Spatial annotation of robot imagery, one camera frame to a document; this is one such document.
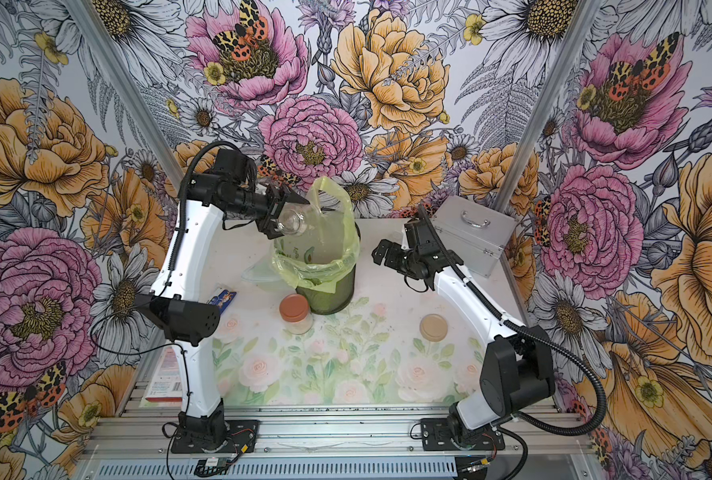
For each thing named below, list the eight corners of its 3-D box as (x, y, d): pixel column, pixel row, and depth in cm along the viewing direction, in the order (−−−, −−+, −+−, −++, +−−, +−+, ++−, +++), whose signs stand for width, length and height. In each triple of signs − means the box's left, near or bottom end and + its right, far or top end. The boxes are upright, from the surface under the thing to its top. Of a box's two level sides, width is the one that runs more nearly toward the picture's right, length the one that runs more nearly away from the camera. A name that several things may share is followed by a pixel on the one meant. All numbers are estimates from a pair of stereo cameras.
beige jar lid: (421, 342, 92) (422, 339, 91) (417, 317, 98) (418, 314, 96) (449, 342, 92) (450, 339, 91) (444, 317, 98) (445, 314, 96)
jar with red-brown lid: (285, 337, 93) (276, 319, 84) (289, 313, 99) (281, 293, 89) (311, 337, 93) (305, 319, 84) (314, 313, 99) (309, 293, 89)
